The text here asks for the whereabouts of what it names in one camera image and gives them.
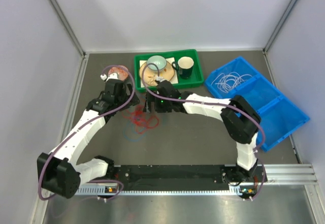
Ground blue plastic divided bin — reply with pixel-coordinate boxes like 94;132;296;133
205;56;310;151

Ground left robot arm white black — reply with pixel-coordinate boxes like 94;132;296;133
37;78;140;200

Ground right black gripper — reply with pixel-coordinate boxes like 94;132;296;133
143;91;172;114

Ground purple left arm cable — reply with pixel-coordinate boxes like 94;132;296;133
37;64;135;202

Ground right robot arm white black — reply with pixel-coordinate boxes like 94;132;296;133
146;80;262;181

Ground red cable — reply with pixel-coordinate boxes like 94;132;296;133
121;104;160;135

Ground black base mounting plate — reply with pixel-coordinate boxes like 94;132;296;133
98;165;267;191

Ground white cable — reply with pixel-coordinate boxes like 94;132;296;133
212;72;256;94

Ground grey slotted cable duct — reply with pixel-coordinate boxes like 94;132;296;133
75;184;243;197

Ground peach ceramic plate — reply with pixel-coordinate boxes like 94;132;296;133
144;61;175;86

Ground blue cable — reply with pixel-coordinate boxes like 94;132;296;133
123;122;150;143

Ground dark green mug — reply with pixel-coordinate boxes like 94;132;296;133
172;56;194;79

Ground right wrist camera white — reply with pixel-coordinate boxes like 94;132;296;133
155;76;166;83

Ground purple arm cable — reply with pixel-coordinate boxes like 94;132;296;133
141;63;267;201
37;64;135;202

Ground red patterned small bowl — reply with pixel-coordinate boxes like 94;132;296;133
108;66;128;81

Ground green plastic tray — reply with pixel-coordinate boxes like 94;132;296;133
134;49;204;93

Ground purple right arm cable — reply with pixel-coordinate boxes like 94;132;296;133
141;63;267;201

